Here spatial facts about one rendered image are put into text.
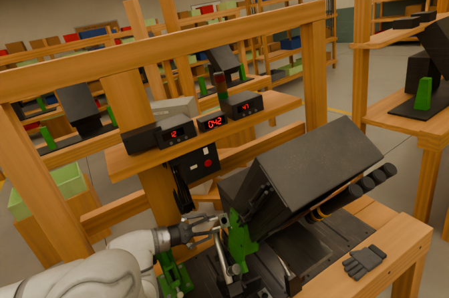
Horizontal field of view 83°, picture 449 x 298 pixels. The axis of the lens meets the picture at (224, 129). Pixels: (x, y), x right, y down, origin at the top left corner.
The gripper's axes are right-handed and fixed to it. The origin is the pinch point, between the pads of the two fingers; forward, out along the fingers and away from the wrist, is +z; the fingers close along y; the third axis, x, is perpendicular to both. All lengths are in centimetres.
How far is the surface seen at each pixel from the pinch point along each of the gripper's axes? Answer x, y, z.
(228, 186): 5.7, 14.5, 12.5
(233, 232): -2.9, -5.3, 4.4
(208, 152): -8.9, 27.8, 0.9
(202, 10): 379, 628, 283
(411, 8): 136, 423, 800
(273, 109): -21, 39, 32
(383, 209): -3, -17, 92
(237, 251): -1.3, -12.4, 4.5
